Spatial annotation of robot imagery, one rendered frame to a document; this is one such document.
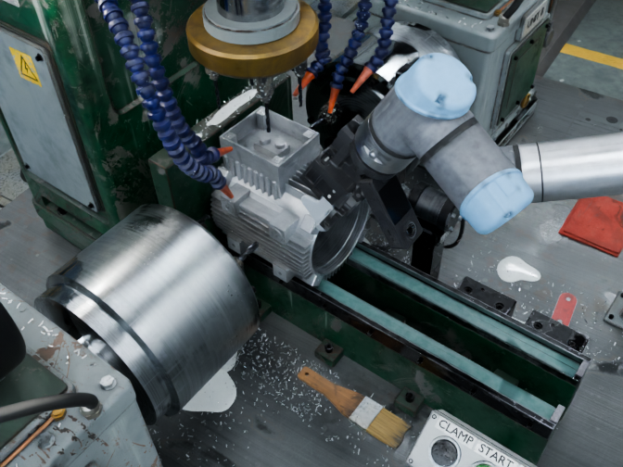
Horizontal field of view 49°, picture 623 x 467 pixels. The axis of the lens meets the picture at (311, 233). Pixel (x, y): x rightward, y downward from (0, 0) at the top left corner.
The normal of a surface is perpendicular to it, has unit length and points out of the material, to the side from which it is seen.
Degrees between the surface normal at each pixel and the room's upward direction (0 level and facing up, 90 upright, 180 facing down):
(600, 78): 0
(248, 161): 90
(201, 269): 36
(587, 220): 1
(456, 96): 29
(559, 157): 25
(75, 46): 90
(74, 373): 0
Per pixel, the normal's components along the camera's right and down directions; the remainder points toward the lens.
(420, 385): -0.60, 0.58
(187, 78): 0.80, 0.42
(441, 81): 0.38, -0.39
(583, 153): -0.25, -0.36
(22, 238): -0.02, -0.69
